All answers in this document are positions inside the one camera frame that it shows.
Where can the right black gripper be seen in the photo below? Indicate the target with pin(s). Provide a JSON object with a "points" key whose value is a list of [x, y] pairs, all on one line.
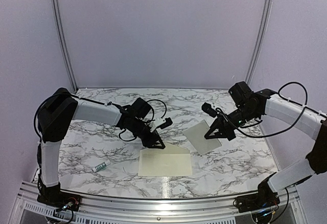
{"points": [[226, 130]]}

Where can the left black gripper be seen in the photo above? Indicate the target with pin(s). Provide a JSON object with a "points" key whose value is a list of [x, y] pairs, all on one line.
{"points": [[149, 142]]}

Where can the cream paper envelope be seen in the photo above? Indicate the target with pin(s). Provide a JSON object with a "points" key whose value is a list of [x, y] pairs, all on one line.
{"points": [[170, 161]]}

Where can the white letter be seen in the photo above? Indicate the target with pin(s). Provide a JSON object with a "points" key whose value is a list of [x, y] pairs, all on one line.
{"points": [[195, 136]]}

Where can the green white glue stick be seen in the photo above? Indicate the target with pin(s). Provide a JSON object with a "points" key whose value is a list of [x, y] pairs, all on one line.
{"points": [[101, 166]]}

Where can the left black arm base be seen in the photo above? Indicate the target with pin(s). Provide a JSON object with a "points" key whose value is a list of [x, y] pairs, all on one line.
{"points": [[53, 196]]}

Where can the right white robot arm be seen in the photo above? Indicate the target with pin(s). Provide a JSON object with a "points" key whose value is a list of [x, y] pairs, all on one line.
{"points": [[253, 105]]}

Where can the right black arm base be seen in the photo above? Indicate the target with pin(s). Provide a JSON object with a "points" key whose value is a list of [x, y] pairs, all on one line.
{"points": [[264, 198]]}

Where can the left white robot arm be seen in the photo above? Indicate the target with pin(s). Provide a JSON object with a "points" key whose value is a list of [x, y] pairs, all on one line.
{"points": [[54, 115]]}

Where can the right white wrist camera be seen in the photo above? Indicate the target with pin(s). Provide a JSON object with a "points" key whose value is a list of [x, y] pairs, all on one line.
{"points": [[208, 109]]}

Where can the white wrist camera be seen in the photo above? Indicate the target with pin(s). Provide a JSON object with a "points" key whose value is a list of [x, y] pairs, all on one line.
{"points": [[208, 109], [161, 123]]}

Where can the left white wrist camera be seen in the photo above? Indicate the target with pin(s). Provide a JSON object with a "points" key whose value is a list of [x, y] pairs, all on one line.
{"points": [[161, 123]]}

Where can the front aluminium table rail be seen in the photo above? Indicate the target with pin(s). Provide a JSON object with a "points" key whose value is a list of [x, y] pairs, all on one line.
{"points": [[107, 209]]}

